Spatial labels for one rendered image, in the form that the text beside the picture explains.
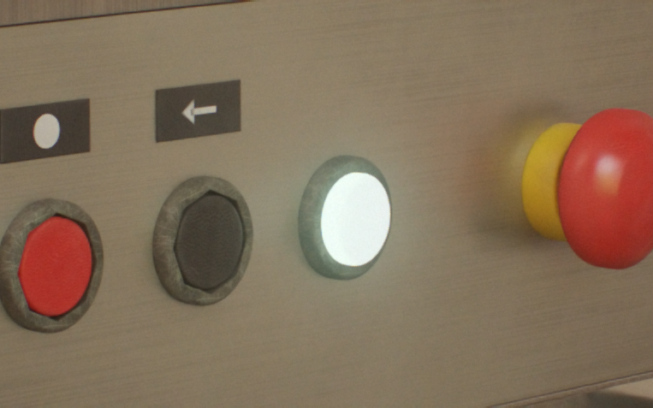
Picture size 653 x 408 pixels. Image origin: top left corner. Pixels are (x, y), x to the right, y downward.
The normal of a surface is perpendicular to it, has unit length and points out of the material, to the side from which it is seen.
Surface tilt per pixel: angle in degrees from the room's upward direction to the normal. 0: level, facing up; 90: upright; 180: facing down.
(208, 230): 90
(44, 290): 90
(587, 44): 90
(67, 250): 90
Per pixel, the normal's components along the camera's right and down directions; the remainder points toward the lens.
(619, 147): 0.43, -0.30
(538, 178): -0.67, -0.09
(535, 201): -0.67, 0.30
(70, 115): 0.73, 0.10
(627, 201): 0.48, 0.19
